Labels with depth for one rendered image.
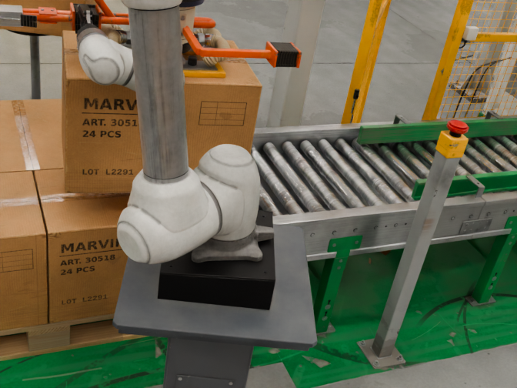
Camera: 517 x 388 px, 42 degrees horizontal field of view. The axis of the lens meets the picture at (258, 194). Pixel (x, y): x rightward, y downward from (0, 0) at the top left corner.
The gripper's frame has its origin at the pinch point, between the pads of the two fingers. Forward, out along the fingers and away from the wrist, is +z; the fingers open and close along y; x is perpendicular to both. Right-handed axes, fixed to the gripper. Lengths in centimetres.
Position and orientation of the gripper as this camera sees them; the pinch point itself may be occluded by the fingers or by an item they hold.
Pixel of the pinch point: (79, 17)
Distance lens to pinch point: 217.2
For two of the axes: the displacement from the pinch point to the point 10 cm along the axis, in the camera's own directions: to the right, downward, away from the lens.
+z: -3.7, -5.4, 7.6
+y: -1.5, 8.4, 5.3
